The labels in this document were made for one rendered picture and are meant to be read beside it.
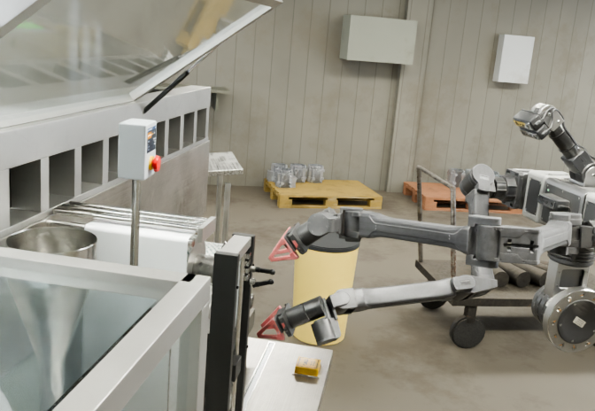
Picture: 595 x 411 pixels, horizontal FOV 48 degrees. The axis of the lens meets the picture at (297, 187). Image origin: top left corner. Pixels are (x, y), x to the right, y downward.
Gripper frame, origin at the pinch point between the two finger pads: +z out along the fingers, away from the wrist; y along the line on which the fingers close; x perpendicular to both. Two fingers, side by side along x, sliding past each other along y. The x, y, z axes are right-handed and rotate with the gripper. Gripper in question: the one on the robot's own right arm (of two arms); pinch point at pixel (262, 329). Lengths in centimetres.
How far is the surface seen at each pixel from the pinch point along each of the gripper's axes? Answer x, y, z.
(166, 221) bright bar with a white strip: 43, -34, -5
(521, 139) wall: -129, 750, -159
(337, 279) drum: -56, 212, 25
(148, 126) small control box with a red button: 62, -62, -23
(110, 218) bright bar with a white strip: 49, -37, 6
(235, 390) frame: 1.3, -37.8, -2.3
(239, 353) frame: 7.7, -34.1, -5.7
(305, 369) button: -18.6, 7.0, -3.8
